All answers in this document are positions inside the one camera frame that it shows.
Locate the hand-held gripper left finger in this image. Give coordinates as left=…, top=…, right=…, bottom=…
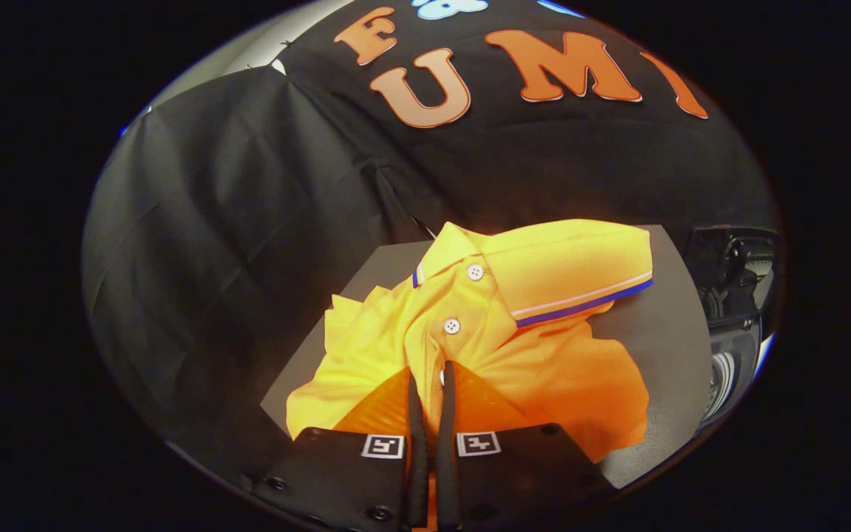
left=245, top=362, right=431, bottom=532

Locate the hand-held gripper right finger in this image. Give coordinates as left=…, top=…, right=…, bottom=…
left=436, top=360, right=620, bottom=531

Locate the orange polo shirt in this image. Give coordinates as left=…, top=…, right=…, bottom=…
left=285, top=218, right=655, bottom=464

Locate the grey washing machine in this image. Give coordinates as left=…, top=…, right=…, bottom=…
left=684, top=225, right=782, bottom=434

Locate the dark glass washing machine lid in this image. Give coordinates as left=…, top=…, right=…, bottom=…
left=686, top=225, right=781, bottom=326

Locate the grey cabinet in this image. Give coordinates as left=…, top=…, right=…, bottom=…
left=259, top=224, right=714, bottom=491

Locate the black backdrop cloth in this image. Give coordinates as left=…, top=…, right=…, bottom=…
left=82, top=0, right=781, bottom=451

